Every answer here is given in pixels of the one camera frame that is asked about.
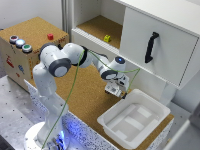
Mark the white plastic box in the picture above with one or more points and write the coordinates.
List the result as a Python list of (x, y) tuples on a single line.
[(133, 123)]

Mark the red button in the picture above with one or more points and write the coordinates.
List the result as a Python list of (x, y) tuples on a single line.
[(14, 39)]

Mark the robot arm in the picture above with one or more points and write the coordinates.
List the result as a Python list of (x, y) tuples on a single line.
[(53, 63)]

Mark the yellow block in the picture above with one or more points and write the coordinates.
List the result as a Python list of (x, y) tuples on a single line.
[(106, 38)]

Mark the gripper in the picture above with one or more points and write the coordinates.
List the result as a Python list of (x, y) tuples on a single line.
[(117, 83)]

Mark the blue button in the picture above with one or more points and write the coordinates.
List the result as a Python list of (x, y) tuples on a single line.
[(20, 43)]

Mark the white sliding door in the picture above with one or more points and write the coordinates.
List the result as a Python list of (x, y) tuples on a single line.
[(175, 56)]

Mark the green button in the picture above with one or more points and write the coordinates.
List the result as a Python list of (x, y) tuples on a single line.
[(26, 48)]

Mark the wooden drawer box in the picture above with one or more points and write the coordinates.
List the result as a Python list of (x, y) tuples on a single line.
[(33, 28)]

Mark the pink block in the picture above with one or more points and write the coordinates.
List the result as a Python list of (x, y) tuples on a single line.
[(50, 36)]

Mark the white cabinet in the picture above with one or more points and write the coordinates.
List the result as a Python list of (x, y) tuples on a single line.
[(160, 7)]

